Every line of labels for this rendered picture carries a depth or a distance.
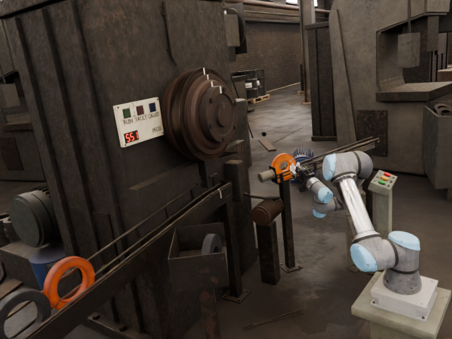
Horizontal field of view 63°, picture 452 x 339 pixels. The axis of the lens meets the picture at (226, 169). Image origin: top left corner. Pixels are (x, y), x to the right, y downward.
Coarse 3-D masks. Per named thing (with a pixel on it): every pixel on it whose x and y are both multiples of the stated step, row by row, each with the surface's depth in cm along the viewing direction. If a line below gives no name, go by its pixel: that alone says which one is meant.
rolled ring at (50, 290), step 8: (72, 256) 133; (56, 264) 128; (64, 264) 128; (72, 264) 131; (80, 264) 134; (88, 264) 137; (48, 272) 127; (56, 272) 126; (88, 272) 137; (48, 280) 125; (56, 280) 126; (88, 280) 137; (48, 288) 124; (56, 288) 126; (80, 288) 137; (48, 296) 124; (56, 296) 127; (56, 304) 127; (64, 304) 129
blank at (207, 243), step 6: (210, 234) 140; (216, 234) 141; (204, 240) 137; (210, 240) 136; (216, 240) 140; (204, 246) 135; (210, 246) 134; (216, 246) 142; (204, 252) 134; (210, 252) 134; (216, 252) 144
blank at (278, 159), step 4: (276, 156) 229; (280, 156) 227; (284, 156) 228; (288, 156) 229; (292, 156) 230; (276, 160) 227; (280, 160) 228; (284, 160) 228; (288, 160) 229; (292, 160) 230; (272, 164) 228; (276, 164) 228; (288, 164) 232; (276, 168) 228; (288, 168) 232; (276, 172) 229; (280, 172) 230; (288, 172) 231; (288, 176) 232
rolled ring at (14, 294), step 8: (8, 296) 115; (16, 296) 115; (24, 296) 117; (32, 296) 119; (40, 296) 122; (0, 304) 113; (8, 304) 113; (16, 304) 115; (40, 304) 122; (48, 304) 124; (0, 312) 111; (8, 312) 113; (40, 312) 123; (48, 312) 124; (0, 320) 111; (40, 320) 122; (0, 328) 111; (32, 328) 122; (40, 328) 122; (0, 336) 111
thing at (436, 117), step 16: (432, 112) 322; (448, 112) 324; (432, 128) 321; (448, 128) 303; (432, 144) 322; (448, 144) 307; (432, 160) 324; (448, 160) 310; (432, 176) 325; (448, 176) 314; (448, 192) 319
